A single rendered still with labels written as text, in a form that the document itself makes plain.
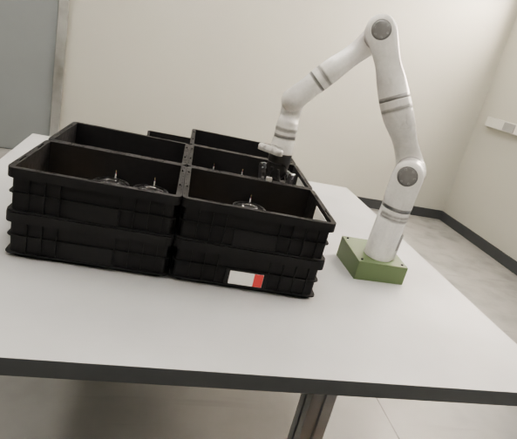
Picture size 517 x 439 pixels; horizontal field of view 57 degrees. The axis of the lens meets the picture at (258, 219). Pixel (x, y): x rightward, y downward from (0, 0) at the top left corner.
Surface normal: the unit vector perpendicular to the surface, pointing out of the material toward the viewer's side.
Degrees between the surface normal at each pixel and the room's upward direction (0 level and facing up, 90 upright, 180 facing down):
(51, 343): 0
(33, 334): 0
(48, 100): 90
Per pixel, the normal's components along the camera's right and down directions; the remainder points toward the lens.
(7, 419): 0.22, -0.92
